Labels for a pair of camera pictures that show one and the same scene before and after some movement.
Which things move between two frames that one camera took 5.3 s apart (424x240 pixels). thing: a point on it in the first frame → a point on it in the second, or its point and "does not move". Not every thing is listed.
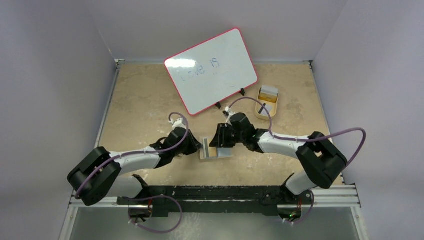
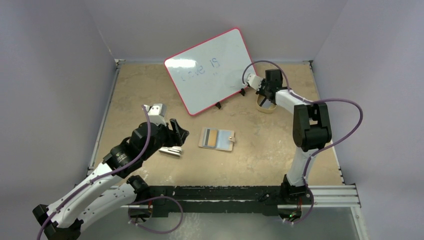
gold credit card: (212, 151) → (211, 138)
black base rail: (251, 200) does not move
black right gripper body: (222, 135) → (262, 88)
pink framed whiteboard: (211, 71) does not move
